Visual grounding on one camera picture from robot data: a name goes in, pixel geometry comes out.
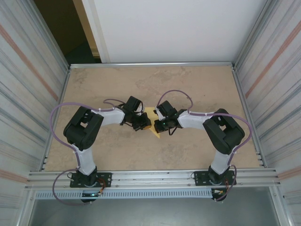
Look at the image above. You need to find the yellow square paper sheet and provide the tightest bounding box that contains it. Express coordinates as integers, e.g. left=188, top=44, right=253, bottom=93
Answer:
left=143, top=107, right=162, bottom=139

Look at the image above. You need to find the grey metal panel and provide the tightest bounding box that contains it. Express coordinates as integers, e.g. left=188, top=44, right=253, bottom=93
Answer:
left=28, top=188, right=283, bottom=226

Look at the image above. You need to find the small black controller board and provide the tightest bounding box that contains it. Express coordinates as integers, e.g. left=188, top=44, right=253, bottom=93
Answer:
left=81, top=191, right=104, bottom=203
left=211, top=188, right=228, bottom=202

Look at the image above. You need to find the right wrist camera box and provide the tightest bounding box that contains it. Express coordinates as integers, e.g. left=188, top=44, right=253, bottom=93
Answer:
left=152, top=108, right=163, bottom=121

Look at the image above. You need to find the aluminium table edge rail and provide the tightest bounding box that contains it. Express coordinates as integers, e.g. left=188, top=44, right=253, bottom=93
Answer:
left=69, top=61, right=236, bottom=69

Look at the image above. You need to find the wide aluminium mounting rail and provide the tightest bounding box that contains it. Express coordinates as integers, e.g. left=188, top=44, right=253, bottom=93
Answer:
left=25, top=168, right=282, bottom=190

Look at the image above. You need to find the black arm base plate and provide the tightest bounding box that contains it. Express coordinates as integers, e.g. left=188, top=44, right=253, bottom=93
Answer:
left=70, top=172, right=112, bottom=188
left=194, top=169, right=237, bottom=186

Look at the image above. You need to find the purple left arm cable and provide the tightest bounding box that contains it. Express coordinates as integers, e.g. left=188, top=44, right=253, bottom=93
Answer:
left=50, top=98, right=125, bottom=206

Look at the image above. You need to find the grey slotted cable duct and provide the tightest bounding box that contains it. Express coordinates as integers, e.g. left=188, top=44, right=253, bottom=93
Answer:
left=34, top=189, right=214, bottom=200

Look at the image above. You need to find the aluminium table side rail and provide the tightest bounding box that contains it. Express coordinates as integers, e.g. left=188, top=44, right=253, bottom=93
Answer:
left=42, top=68, right=71, bottom=170
left=231, top=65, right=266, bottom=168

